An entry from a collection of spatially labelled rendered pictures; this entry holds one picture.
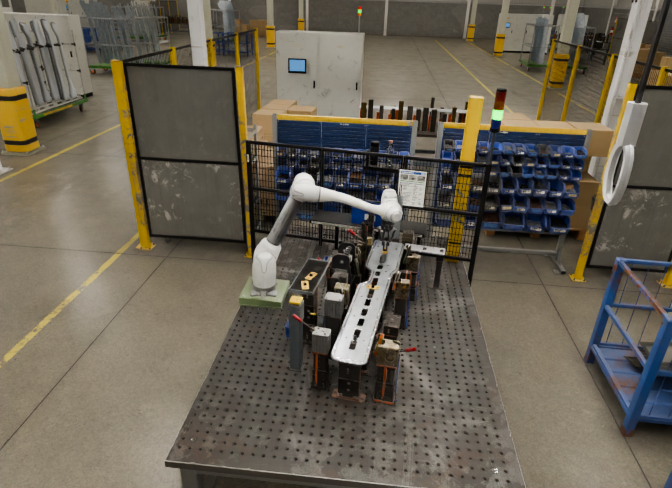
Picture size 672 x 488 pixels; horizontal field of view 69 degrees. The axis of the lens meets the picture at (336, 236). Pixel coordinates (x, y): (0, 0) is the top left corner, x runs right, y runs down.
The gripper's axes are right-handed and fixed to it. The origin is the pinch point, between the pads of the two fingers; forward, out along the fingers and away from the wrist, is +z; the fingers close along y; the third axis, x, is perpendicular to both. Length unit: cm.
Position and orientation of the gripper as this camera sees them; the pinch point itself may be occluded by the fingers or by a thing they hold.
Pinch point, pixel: (385, 245)
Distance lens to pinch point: 342.7
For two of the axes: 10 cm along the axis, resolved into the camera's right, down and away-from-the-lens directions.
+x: 2.4, -4.2, 8.7
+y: 9.7, 1.3, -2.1
